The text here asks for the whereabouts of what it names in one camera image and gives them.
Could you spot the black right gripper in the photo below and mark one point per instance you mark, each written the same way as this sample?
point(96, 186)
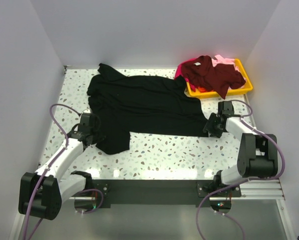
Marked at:
point(208, 126)

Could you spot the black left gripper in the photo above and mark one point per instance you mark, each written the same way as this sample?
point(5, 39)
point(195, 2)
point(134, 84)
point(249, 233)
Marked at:
point(97, 126)

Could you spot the black t shirt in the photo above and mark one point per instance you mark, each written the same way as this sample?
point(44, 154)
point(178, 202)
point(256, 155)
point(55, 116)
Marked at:
point(141, 104)

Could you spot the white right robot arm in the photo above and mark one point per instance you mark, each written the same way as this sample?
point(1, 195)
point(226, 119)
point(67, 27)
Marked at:
point(257, 154)

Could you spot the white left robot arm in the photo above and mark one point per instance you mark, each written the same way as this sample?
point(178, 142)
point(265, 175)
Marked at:
point(43, 192)

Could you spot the orange red garment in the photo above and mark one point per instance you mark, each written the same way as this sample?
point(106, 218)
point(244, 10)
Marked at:
point(203, 90)

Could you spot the maroon t shirt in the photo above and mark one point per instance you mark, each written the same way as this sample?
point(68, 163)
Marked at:
point(198, 72)

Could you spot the yellow plastic tray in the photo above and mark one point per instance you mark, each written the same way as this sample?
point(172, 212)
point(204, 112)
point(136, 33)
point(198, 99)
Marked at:
point(245, 89)

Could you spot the magenta t shirt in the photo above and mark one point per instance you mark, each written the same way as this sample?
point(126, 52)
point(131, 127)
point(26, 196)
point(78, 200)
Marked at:
point(178, 71)

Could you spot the light pink t shirt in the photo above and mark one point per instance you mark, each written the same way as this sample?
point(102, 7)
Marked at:
point(225, 71)

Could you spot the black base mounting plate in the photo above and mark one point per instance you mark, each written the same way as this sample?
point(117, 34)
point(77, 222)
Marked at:
point(143, 192)

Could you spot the aluminium frame rail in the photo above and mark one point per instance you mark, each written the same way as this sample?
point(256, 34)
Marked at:
point(262, 190)

